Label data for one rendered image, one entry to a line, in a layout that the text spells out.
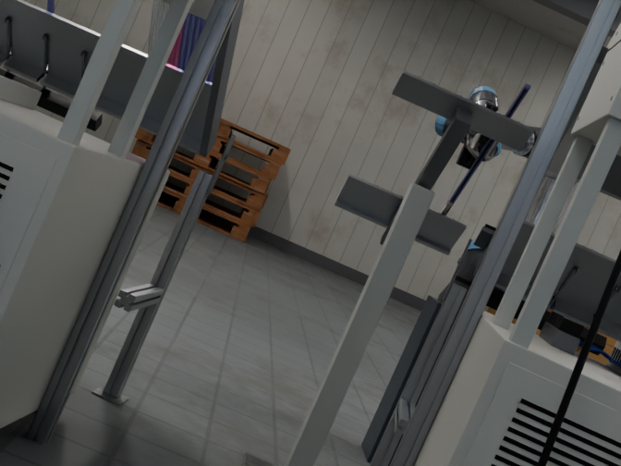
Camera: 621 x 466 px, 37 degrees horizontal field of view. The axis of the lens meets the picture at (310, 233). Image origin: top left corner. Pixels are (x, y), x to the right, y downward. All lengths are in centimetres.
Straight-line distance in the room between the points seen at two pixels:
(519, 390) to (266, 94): 870
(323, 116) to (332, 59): 60
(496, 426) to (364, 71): 877
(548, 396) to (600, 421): 9
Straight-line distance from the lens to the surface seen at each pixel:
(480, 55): 1038
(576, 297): 245
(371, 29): 1021
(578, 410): 153
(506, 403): 151
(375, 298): 232
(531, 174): 191
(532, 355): 151
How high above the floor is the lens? 71
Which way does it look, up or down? 2 degrees down
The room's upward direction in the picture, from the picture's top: 24 degrees clockwise
